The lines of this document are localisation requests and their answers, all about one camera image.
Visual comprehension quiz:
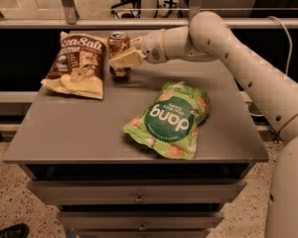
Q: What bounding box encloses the brown sea salt chip bag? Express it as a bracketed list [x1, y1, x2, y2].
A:
[41, 32, 107, 99]

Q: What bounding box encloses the orange soda can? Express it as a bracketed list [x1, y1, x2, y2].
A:
[107, 32, 131, 77]

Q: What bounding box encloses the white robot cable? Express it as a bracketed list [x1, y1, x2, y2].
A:
[249, 15, 294, 118]

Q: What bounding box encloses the grey lower drawer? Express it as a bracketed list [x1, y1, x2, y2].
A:
[58, 211, 224, 231]

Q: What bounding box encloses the black shoe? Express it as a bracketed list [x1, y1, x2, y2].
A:
[0, 223, 29, 238]

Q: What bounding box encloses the black office chair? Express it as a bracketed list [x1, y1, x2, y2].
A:
[110, 0, 141, 18]

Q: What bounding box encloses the green dang chip bag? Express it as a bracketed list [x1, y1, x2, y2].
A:
[123, 81, 211, 160]

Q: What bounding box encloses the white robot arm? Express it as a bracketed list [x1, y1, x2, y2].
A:
[109, 11, 298, 238]

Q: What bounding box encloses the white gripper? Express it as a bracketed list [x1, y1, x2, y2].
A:
[109, 27, 203, 68]

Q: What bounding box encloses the grey drawer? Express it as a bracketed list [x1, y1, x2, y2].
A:
[29, 179, 246, 205]
[58, 211, 224, 231]

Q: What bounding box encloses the grey upper drawer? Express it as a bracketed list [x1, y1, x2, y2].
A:
[29, 179, 246, 205]

